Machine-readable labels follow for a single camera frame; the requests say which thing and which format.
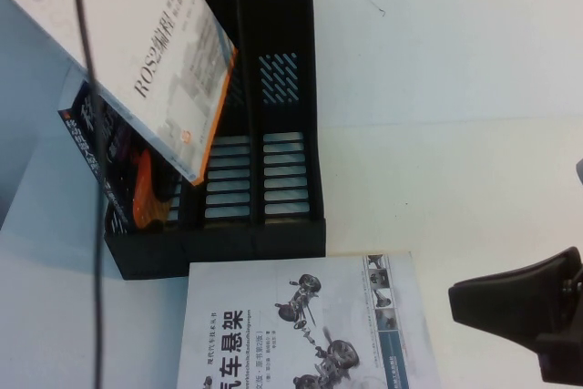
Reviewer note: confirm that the dark mobile robot book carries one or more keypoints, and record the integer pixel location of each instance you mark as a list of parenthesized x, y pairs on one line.
[(77, 143)]

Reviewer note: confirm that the white orange ROS2 book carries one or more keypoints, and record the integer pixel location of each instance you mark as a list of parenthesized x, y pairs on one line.
[(136, 43)]

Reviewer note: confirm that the black plastic book stand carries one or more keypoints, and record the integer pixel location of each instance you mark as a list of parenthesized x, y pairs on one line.
[(282, 20)]

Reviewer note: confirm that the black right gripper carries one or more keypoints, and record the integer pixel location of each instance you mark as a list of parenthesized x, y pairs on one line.
[(567, 361)]

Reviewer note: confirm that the grey car suspension book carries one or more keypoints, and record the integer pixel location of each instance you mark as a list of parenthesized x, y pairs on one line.
[(255, 298)]

